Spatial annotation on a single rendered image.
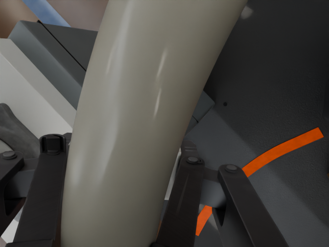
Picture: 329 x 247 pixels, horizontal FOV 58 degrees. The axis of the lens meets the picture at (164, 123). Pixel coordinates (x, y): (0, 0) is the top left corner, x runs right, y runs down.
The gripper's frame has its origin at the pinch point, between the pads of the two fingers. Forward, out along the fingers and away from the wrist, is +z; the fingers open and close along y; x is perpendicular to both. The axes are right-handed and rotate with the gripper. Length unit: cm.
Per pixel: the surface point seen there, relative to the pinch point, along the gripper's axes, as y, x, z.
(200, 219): 30, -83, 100
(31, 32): -23, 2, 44
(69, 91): -14.6, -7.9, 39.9
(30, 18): -61, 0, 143
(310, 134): 67, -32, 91
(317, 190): 74, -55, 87
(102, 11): -24, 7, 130
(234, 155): 40, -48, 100
